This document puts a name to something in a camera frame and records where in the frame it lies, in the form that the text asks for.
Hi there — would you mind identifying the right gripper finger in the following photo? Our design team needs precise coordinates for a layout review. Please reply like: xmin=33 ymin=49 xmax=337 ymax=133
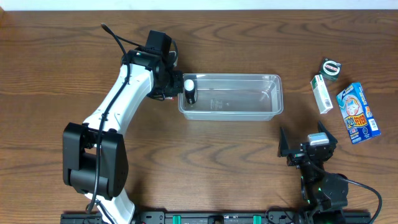
xmin=317 ymin=121 xmax=336 ymax=144
xmin=278 ymin=127 xmax=289 ymax=156

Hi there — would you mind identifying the black bottle white cap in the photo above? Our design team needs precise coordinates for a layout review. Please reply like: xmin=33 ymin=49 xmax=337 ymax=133
xmin=184 ymin=79 xmax=197 ymax=105

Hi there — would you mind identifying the blue Kool Fever box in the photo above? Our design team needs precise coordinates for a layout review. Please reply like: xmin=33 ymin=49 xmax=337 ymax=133
xmin=336 ymin=82 xmax=381 ymax=144

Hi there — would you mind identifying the clear plastic container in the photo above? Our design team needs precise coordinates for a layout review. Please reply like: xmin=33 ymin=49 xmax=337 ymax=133
xmin=178 ymin=73 xmax=284 ymax=121

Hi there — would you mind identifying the dark green round-label box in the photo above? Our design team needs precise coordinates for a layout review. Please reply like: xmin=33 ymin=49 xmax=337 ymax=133
xmin=319 ymin=58 xmax=342 ymax=82

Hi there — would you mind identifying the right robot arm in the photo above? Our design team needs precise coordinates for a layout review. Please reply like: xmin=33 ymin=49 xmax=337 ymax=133
xmin=278 ymin=122 xmax=349 ymax=223

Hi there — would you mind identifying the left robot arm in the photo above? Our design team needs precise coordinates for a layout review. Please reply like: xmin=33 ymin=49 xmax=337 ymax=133
xmin=62 ymin=49 xmax=183 ymax=223

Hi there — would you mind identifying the white green medicine box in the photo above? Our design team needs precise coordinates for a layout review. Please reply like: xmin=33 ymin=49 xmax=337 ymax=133
xmin=310 ymin=74 xmax=333 ymax=114

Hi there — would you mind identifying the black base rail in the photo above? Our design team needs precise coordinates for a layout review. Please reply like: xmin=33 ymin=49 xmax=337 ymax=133
xmin=60 ymin=210 xmax=372 ymax=224

